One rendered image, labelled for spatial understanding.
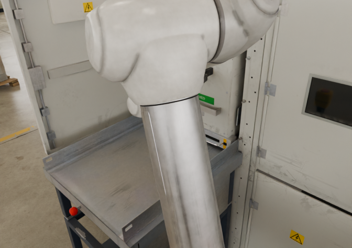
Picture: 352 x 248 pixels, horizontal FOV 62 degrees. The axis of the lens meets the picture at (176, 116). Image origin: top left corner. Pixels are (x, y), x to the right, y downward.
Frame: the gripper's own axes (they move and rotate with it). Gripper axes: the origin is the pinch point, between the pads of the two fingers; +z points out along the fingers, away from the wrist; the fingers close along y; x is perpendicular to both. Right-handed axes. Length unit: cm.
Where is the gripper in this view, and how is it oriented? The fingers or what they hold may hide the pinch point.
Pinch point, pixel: (206, 72)
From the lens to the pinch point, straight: 128.3
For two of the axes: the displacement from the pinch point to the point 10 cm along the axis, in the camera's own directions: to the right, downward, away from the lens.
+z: 6.8, -3.7, 6.4
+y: 7.4, 3.1, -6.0
